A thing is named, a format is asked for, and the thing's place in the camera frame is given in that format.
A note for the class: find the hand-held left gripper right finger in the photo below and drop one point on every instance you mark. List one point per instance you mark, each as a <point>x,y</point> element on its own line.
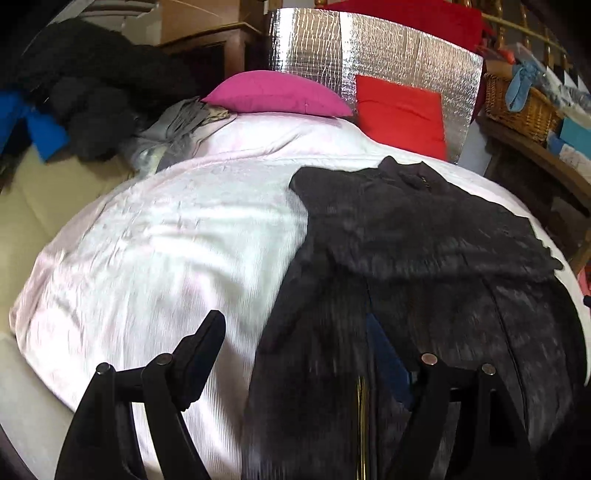
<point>383,355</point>

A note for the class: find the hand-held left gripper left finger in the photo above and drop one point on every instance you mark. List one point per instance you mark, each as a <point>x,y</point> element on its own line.
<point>194,369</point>

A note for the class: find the dark navy puffer jacket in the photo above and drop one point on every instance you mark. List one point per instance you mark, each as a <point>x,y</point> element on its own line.
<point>415,240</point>

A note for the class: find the pale pink embossed blanket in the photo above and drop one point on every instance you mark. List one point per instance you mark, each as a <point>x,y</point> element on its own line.
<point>161,240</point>

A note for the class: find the cream leather sofa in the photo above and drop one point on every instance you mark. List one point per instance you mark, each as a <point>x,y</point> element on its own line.
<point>41,194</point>

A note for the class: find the red cushion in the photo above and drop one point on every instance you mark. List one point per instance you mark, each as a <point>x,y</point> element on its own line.
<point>397,115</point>

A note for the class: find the grey garment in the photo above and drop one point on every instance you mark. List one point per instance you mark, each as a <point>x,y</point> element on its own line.
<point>180,122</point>

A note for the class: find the wooden table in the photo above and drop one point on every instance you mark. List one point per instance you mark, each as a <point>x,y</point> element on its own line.
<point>531,152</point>

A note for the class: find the blue jacket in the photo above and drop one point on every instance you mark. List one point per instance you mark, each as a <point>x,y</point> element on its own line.
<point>46,134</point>

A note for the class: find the pink cushion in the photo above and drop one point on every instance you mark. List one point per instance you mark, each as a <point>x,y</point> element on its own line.
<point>277,94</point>

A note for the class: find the wicker basket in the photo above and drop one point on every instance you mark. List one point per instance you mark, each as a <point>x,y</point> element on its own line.
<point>531,115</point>

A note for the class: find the light blue cloth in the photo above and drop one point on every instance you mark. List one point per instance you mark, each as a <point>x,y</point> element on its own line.
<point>519,90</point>

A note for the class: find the silver foil insulation panel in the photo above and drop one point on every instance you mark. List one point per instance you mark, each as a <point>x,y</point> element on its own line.
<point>392,55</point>

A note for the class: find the black coat pile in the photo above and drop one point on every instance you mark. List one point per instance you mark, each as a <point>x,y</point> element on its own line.
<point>92,69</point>

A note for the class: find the dark wooden cabinet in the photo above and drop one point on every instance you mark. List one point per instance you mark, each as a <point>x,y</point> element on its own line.
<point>231,50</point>

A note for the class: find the large red cloth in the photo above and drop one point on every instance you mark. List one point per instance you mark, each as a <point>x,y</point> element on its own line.
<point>415,21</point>

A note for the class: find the wooden stair railing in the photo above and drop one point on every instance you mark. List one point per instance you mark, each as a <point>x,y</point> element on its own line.
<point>550,50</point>

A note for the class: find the wooden column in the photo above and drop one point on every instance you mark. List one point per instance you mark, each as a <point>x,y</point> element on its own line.
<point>194,14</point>

